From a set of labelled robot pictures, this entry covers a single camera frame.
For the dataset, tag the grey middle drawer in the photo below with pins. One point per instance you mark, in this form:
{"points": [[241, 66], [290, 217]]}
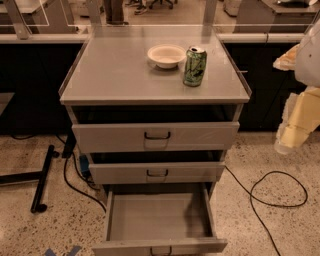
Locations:
{"points": [[141, 173]]}

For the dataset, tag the white paper bowl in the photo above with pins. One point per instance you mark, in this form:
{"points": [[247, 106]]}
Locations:
{"points": [[166, 56]]}

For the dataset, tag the grey bottom drawer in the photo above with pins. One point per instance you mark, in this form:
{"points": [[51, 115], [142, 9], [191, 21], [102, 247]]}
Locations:
{"points": [[159, 220]]}

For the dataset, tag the office chair base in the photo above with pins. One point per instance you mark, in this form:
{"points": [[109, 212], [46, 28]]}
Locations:
{"points": [[170, 3]]}

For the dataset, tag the green soda can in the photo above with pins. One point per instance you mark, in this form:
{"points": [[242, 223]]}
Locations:
{"points": [[195, 66]]}

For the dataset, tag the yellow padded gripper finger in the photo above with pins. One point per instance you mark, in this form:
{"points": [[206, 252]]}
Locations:
{"points": [[287, 60], [301, 116]]}

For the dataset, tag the blue tape cross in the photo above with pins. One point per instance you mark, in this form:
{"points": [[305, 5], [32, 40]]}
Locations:
{"points": [[69, 251]]}

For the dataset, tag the grey top drawer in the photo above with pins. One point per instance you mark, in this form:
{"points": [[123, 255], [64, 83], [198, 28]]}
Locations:
{"points": [[139, 137]]}

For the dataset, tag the grey drawer cabinet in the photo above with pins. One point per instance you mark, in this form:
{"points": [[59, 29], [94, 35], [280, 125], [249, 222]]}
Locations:
{"points": [[114, 82]]}

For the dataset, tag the grey drawer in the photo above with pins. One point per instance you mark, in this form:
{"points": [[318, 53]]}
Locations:
{"points": [[141, 173], [159, 220], [139, 137]]}

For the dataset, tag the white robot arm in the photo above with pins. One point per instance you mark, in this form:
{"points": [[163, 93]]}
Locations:
{"points": [[307, 67]]}

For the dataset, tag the black metal stand leg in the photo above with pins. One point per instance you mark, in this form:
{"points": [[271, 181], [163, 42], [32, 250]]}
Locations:
{"points": [[39, 176]]}

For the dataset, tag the person legs in background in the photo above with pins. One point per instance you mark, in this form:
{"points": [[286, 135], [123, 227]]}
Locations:
{"points": [[114, 12]]}

